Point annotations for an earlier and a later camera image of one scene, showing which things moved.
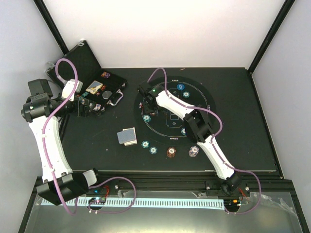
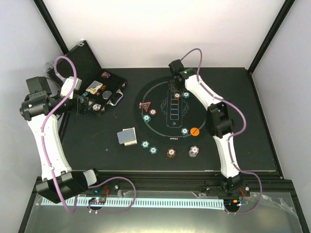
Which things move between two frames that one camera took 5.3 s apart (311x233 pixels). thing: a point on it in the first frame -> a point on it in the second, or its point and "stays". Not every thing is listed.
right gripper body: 151,108 -> 175,89
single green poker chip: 145,144 stays
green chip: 183,131 stays
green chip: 153,150 stays
